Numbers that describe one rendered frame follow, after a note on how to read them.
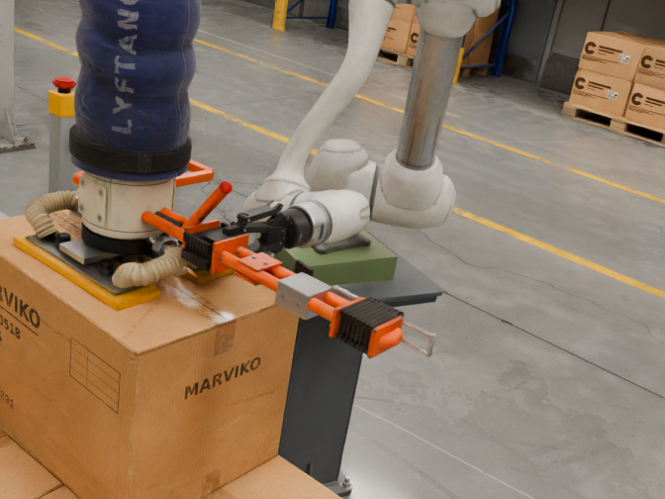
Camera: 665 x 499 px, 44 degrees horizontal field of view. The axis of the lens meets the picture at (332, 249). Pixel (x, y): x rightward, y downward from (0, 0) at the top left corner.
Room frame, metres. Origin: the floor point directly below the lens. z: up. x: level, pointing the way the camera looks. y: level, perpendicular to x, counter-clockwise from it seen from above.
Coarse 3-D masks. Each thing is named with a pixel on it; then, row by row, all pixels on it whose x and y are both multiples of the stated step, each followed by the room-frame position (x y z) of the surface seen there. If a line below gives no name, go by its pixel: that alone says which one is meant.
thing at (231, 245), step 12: (192, 228) 1.34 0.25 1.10; (204, 228) 1.36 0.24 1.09; (216, 228) 1.38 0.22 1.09; (192, 240) 1.30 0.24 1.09; (204, 240) 1.32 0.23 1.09; (228, 240) 1.31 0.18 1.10; (240, 240) 1.33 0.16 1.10; (192, 252) 1.31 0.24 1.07; (204, 252) 1.30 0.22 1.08; (216, 252) 1.28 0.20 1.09; (204, 264) 1.28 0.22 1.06; (216, 264) 1.29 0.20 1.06
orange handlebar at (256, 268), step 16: (192, 160) 1.76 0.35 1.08; (192, 176) 1.66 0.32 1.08; (208, 176) 1.70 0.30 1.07; (160, 224) 1.38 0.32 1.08; (224, 256) 1.28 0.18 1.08; (240, 256) 1.31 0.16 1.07; (256, 256) 1.28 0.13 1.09; (240, 272) 1.26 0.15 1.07; (256, 272) 1.24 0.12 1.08; (272, 272) 1.27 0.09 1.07; (288, 272) 1.26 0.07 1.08; (272, 288) 1.21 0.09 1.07; (320, 304) 1.16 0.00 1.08; (336, 304) 1.18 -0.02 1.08; (384, 336) 1.09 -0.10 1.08; (400, 336) 1.11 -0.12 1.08
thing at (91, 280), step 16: (16, 240) 1.46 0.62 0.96; (32, 240) 1.45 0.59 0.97; (48, 240) 1.46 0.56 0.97; (64, 240) 1.44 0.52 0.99; (48, 256) 1.40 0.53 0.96; (64, 256) 1.40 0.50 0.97; (64, 272) 1.36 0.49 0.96; (80, 272) 1.36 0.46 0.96; (96, 272) 1.36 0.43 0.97; (112, 272) 1.36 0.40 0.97; (96, 288) 1.31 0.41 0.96; (112, 288) 1.31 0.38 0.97; (128, 288) 1.32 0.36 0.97; (144, 288) 1.34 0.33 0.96; (112, 304) 1.28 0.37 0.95; (128, 304) 1.29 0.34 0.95
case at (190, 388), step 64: (0, 256) 1.41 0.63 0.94; (0, 320) 1.41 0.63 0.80; (64, 320) 1.27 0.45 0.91; (128, 320) 1.24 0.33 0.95; (192, 320) 1.28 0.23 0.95; (256, 320) 1.36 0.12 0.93; (0, 384) 1.41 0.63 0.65; (64, 384) 1.27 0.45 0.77; (128, 384) 1.16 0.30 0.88; (192, 384) 1.24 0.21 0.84; (256, 384) 1.38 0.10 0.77; (64, 448) 1.26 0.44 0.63; (128, 448) 1.15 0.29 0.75; (192, 448) 1.26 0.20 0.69; (256, 448) 1.40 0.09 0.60
